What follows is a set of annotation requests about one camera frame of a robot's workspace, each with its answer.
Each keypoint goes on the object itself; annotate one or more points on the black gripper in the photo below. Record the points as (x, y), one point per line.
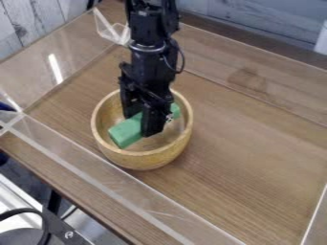
(144, 86)

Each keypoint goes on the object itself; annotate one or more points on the green rectangular block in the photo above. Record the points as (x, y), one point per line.
(126, 132)

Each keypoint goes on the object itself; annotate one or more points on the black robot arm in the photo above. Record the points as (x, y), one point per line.
(152, 24)

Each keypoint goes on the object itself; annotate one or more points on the brown wooden bowl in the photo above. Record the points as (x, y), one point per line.
(148, 153)

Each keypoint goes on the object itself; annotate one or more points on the clear acrylic tray walls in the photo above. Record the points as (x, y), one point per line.
(248, 183)

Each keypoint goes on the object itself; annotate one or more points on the black table leg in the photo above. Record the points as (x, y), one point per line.
(53, 202)

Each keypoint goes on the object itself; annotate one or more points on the black metal bracket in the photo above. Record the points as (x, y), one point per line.
(59, 230)

